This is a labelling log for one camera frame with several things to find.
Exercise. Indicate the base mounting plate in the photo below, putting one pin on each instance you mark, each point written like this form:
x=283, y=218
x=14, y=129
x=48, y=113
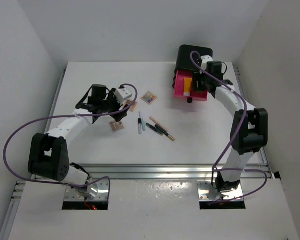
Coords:
x=207, y=192
x=97, y=192

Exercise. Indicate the colourful eyeshadow palette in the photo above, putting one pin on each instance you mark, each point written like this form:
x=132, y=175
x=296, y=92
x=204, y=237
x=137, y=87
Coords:
x=148, y=97

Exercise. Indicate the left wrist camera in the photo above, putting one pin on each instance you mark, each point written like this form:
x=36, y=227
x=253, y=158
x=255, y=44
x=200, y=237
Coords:
x=122, y=94

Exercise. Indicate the brown concealer palette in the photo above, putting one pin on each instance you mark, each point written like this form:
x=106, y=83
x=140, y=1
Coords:
x=116, y=126

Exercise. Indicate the pink concealer stick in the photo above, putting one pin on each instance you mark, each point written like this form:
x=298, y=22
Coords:
x=158, y=123

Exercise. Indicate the light blue mascara tube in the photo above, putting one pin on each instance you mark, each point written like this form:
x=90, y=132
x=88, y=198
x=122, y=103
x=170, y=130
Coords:
x=143, y=125

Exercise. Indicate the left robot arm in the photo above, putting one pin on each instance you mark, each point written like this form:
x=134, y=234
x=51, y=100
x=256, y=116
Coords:
x=49, y=157

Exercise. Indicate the peach eyeshadow palette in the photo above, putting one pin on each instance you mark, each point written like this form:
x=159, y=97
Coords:
x=132, y=105

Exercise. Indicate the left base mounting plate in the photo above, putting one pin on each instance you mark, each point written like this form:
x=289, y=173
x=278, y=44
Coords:
x=97, y=192

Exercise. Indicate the pink top drawer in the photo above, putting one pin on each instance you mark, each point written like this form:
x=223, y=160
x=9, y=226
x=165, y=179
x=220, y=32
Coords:
x=178, y=86

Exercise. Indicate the black drawer cabinet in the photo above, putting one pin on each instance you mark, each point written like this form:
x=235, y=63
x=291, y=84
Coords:
x=184, y=62

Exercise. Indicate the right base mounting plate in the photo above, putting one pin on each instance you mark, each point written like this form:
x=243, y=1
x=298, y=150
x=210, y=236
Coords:
x=207, y=192

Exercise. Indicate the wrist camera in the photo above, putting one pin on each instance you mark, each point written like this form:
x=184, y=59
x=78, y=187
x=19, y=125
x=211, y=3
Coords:
x=122, y=94
x=204, y=61

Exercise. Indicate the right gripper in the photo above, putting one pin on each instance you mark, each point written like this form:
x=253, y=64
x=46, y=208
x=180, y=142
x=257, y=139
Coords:
x=197, y=76

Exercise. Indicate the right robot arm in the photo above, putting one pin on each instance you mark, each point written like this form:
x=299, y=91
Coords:
x=249, y=131

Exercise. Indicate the orange cream tube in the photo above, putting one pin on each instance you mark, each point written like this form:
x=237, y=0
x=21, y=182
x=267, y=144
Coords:
x=187, y=87

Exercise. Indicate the aluminium front rail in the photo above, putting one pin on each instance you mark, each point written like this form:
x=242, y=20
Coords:
x=151, y=171

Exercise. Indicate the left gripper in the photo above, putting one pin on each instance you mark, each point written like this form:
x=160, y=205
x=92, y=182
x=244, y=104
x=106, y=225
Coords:
x=110, y=95

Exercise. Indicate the dark green eyeliner pen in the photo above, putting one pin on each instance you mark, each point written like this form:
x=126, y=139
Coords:
x=153, y=128

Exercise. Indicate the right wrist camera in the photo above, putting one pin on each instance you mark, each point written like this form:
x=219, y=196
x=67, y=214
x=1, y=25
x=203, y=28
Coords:
x=204, y=61

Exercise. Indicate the clear lip gloss tube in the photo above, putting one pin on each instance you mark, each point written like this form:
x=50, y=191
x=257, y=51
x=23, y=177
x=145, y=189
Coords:
x=139, y=126

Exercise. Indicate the black gold mascara tube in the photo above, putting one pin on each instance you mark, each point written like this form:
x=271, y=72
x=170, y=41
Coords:
x=165, y=132

